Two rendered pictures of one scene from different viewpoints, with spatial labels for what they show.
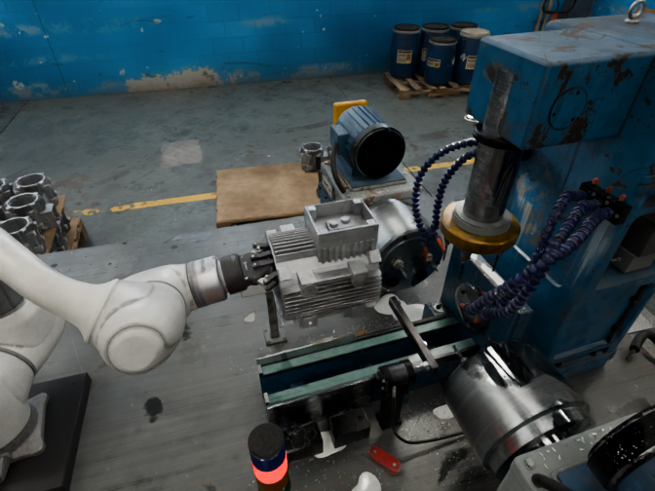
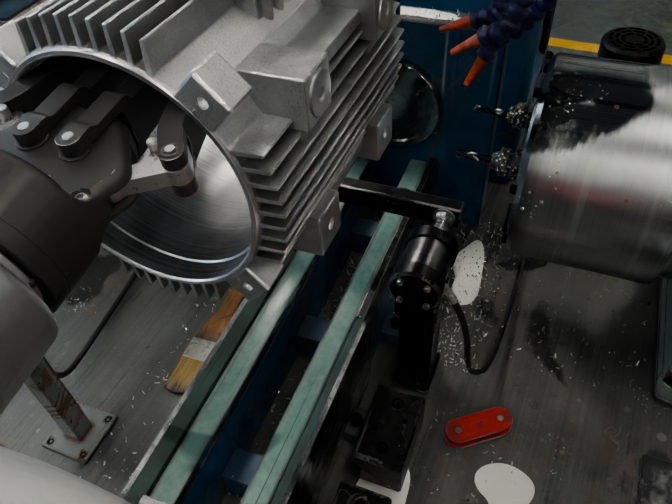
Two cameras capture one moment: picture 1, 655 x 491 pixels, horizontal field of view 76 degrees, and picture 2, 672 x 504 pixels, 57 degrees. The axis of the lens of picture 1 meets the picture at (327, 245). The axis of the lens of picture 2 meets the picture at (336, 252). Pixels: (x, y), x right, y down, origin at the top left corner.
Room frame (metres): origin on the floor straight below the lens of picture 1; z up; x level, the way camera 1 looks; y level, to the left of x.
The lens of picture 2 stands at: (0.36, 0.23, 1.53)
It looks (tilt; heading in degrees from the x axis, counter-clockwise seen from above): 46 degrees down; 313
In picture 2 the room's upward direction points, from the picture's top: 5 degrees counter-clockwise
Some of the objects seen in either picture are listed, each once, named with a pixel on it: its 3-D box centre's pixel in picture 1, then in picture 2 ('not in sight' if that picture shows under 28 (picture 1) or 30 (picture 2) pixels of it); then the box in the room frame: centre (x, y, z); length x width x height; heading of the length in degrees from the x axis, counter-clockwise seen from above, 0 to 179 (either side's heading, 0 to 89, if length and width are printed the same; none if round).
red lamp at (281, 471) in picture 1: (269, 460); not in sight; (0.34, 0.10, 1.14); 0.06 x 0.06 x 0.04
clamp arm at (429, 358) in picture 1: (410, 332); (362, 194); (0.73, -0.22, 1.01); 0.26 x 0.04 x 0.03; 18
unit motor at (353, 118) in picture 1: (353, 169); not in sight; (1.38, -0.10, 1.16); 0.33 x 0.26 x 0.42; 18
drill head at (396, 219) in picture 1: (390, 235); not in sight; (1.12, -0.21, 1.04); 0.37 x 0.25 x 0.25; 18
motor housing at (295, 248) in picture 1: (321, 269); (220, 91); (0.65, 0.01, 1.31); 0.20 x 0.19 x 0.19; 107
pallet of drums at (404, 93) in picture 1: (437, 58); not in sight; (5.87, -1.46, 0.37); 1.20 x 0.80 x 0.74; 100
